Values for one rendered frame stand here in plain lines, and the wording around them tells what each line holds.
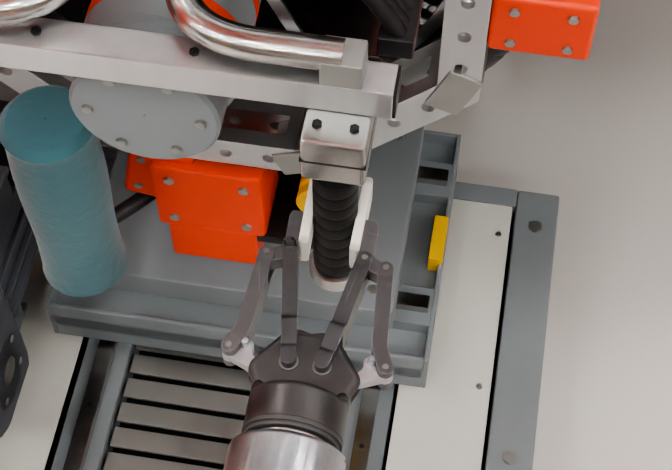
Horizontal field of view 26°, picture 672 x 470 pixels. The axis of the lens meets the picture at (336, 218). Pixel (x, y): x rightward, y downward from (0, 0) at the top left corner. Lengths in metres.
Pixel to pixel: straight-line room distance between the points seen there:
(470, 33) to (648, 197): 0.98
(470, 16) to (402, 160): 0.70
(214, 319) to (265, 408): 0.86
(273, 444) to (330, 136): 0.23
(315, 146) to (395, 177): 0.86
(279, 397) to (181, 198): 0.54
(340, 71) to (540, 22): 0.27
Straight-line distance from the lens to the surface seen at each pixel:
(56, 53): 1.10
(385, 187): 1.92
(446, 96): 1.35
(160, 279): 1.85
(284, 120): 1.50
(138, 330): 1.92
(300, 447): 1.03
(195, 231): 1.61
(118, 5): 1.21
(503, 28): 1.27
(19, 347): 1.74
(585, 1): 1.25
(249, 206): 1.55
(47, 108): 1.37
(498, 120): 2.27
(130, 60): 1.08
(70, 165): 1.36
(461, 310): 1.99
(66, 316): 1.94
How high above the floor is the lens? 1.81
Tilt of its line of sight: 57 degrees down
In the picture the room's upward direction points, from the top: straight up
